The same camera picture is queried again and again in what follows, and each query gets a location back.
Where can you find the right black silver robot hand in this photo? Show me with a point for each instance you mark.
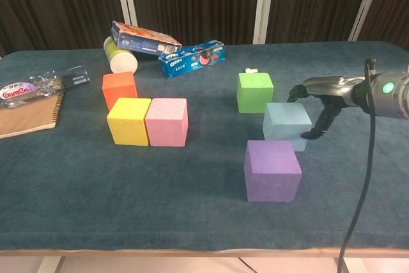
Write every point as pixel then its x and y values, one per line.
pixel 335 90

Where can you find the light blue foam cube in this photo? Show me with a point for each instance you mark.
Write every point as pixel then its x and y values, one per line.
pixel 284 122

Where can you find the purple foam cube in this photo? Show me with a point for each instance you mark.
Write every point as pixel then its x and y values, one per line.
pixel 271 174

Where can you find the pink foam cube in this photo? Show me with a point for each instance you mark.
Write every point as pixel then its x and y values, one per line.
pixel 166 122

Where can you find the yellow foam cube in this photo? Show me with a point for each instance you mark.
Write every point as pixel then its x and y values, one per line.
pixel 128 122

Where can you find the orange foam cube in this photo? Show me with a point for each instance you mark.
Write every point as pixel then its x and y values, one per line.
pixel 118 87

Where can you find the green foam cube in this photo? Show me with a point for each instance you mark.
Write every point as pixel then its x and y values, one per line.
pixel 254 94

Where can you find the small white paper scrap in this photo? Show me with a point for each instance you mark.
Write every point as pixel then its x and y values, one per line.
pixel 250 70

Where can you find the blue Oreo cookie box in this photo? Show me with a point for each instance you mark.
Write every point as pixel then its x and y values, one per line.
pixel 188 62

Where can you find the orange blue cracker box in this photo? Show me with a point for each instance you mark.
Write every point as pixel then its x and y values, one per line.
pixel 140 41

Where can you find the dark teal table cloth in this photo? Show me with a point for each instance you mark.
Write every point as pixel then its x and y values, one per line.
pixel 159 206

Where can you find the yellow-green canister white lid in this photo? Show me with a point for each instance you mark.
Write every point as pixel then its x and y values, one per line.
pixel 123 62

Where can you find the brown spiral notebook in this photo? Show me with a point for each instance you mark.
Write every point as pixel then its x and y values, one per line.
pixel 25 119

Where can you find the clear plastic water bottle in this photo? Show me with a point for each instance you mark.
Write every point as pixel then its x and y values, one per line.
pixel 19 92

